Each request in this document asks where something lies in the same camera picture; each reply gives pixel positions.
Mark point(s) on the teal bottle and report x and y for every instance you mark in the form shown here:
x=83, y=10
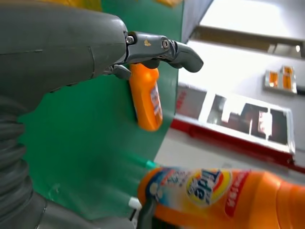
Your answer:
x=150, y=164

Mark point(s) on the orange detergent bottle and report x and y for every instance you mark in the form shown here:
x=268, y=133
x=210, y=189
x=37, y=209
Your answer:
x=145, y=101
x=250, y=202

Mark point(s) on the red and white sign board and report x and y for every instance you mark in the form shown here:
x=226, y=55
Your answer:
x=238, y=139

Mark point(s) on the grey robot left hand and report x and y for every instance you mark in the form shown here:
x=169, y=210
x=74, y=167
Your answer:
x=59, y=47

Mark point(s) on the orange lit wall sign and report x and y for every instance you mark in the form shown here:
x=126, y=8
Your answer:
x=279, y=80

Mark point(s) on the green table mat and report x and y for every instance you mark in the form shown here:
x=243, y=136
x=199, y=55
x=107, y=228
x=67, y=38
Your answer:
x=83, y=142

